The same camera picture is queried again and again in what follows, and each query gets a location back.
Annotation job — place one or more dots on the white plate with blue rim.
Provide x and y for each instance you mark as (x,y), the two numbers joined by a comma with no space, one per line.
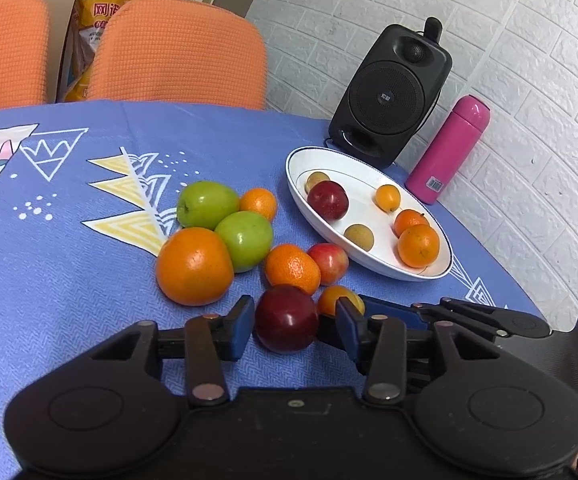
(369,260)

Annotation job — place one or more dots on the mandarin with green stem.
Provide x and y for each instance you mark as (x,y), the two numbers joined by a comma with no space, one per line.
(409,219)

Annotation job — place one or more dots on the orange chair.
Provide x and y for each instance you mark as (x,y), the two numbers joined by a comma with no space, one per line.
(4,55)
(179,55)

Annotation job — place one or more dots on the yellow plastic bag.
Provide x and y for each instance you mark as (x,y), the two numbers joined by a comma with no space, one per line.
(94,15)

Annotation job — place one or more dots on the green jujube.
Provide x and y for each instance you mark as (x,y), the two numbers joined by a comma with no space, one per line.
(207,204)
(244,241)

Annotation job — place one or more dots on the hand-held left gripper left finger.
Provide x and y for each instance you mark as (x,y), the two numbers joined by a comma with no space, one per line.
(241,327)

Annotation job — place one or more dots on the red-yellow small apple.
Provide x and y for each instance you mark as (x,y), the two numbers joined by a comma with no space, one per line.
(331,262)

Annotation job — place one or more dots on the black loudspeaker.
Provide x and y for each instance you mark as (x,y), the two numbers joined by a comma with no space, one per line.
(386,95)

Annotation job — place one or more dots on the small yellow-orange kumquat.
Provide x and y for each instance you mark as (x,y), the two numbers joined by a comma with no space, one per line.
(387,197)

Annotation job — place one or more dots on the pink thermos bottle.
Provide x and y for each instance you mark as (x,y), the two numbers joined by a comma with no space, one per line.
(449,150)

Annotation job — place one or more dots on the cardboard box with blue tape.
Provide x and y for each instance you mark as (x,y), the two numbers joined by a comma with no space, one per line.
(61,35)

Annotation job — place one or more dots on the black microphone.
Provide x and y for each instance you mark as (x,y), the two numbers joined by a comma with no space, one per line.
(431,30)

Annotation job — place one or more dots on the tan longan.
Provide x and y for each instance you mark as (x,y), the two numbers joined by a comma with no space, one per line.
(316,180)
(359,236)

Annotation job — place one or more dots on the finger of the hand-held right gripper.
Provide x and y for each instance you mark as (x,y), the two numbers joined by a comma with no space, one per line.
(494,322)

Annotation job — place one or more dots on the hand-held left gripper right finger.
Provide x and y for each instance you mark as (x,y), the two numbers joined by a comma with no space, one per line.
(346,330)

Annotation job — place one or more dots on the large orange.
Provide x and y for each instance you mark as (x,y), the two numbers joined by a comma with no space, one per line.
(418,246)

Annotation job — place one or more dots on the dark red plum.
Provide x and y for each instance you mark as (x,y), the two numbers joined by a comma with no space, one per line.
(327,199)
(285,318)

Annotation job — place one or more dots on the small mandarin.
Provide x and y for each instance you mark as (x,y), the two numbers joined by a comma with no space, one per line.
(259,203)

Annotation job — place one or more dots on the printed blue tablecloth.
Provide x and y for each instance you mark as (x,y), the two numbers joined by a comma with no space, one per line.
(69,260)

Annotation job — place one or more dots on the medium orange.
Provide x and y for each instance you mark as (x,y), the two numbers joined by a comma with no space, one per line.
(195,266)

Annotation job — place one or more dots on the red and yellow plum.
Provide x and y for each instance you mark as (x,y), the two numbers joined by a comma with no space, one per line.
(341,300)

